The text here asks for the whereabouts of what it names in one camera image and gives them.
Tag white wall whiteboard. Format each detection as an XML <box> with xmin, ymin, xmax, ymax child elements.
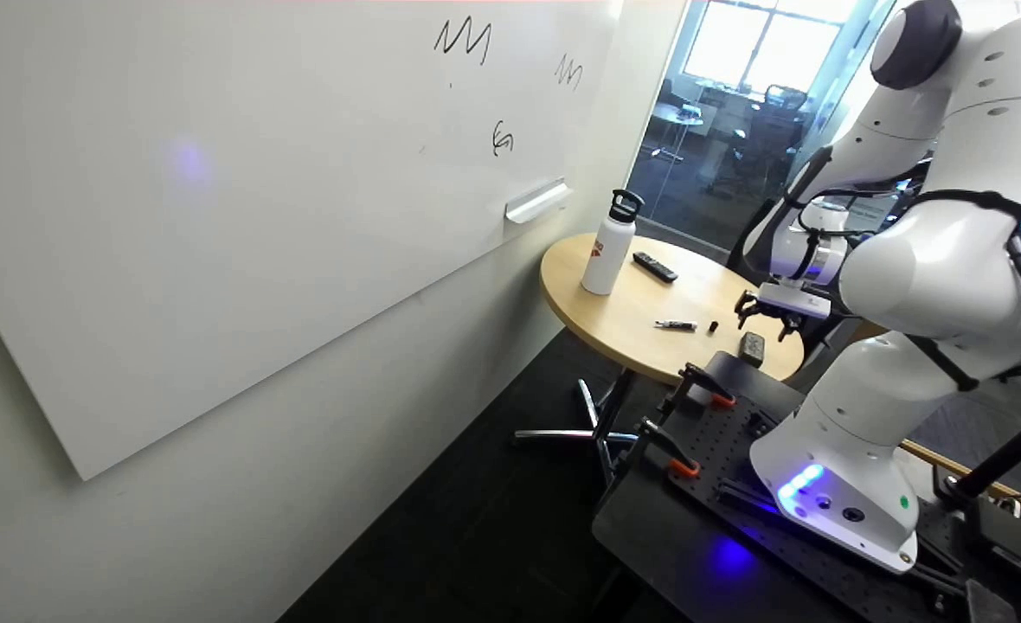
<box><xmin>0</xmin><ymin>0</ymin><xmax>631</xmax><ymax>484</ymax></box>

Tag aluminium whiteboard marker tray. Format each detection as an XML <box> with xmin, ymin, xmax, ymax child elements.
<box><xmin>502</xmin><ymin>175</ymin><xmax>575</xmax><ymax>227</ymax></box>

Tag glass office window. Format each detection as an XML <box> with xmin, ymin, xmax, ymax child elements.
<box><xmin>626</xmin><ymin>0</ymin><xmax>900</xmax><ymax>259</ymax></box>

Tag light wooden board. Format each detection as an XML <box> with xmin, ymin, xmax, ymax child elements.
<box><xmin>895</xmin><ymin>432</ymin><xmax>1021</xmax><ymax>505</ymax></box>

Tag round wooden table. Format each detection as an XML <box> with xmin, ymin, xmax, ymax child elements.
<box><xmin>511</xmin><ymin>227</ymin><xmax>811</xmax><ymax>487</ymax></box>

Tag black tripod pole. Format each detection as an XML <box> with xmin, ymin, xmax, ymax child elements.
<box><xmin>934</xmin><ymin>393</ymin><xmax>1021</xmax><ymax>512</ymax></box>

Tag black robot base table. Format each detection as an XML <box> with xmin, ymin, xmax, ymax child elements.
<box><xmin>587</xmin><ymin>350</ymin><xmax>1021</xmax><ymax>623</ymax></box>

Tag orange-handled black clamp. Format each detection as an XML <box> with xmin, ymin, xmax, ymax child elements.
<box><xmin>674</xmin><ymin>359</ymin><xmax>741</xmax><ymax>416</ymax></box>
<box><xmin>632</xmin><ymin>416</ymin><xmax>704</xmax><ymax>484</ymax></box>

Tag white bottle red logo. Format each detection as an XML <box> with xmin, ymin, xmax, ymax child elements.
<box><xmin>578</xmin><ymin>187</ymin><xmax>647</xmax><ymax>297</ymax></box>

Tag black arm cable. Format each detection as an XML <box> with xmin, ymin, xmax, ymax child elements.
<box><xmin>760</xmin><ymin>150</ymin><xmax>1021</xmax><ymax>390</ymax></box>

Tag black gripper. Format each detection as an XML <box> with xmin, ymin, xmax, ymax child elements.
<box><xmin>735</xmin><ymin>292</ymin><xmax>816</xmax><ymax>347</ymax></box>

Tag black remote control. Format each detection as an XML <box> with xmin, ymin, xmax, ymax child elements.
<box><xmin>631</xmin><ymin>249</ymin><xmax>683</xmax><ymax>288</ymax></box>

